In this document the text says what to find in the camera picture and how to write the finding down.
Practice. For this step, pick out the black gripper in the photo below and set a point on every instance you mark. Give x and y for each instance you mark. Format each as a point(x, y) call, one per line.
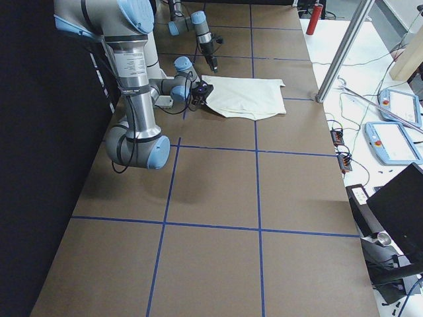
point(208, 49)
point(197, 102)

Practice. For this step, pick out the cream long-sleeve cat shirt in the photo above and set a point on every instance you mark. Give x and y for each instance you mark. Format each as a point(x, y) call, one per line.
point(254, 99)

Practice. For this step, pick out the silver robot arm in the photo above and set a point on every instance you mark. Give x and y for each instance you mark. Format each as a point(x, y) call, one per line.
point(125, 29)
point(197, 21)

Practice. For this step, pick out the red cylindrical bottle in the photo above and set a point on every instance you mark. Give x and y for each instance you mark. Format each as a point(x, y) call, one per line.
point(315, 16)

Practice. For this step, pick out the metal rod white hook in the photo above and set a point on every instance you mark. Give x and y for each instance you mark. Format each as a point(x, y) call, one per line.
point(384, 109)

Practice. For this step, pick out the far orange connector box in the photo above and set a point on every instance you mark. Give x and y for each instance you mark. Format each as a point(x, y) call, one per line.
point(337, 137)

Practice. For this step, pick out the orange connector box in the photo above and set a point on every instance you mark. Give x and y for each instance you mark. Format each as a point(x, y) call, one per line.
point(344, 161)
point(337, 137)

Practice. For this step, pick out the near orange connector box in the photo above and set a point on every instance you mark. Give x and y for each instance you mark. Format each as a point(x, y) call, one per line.
point(344, 161)

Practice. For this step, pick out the near blue teach pendant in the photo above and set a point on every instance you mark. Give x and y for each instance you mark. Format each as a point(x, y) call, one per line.
point(391, 144)

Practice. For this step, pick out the blue teach pendant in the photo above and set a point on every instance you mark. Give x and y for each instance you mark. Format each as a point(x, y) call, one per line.
point(391, 144)
point(402, 104)

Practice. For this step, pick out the wooden beam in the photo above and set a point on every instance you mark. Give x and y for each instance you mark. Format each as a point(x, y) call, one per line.
point(409, 61)

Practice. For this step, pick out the black device white label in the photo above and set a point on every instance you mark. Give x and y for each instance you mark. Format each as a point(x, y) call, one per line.
point(365, 219)

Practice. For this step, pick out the far blue teach pendant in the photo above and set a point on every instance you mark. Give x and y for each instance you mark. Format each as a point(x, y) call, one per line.
point(402, 104)

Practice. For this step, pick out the black monitor on stand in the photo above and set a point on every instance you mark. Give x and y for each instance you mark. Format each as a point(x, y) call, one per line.
point(398, 208)

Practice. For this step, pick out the white camera post base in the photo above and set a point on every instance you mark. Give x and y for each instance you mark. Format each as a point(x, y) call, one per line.
point(154, 71)

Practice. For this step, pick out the aluminium frame post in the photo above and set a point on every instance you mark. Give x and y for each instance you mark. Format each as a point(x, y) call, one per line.
point(352, 30)

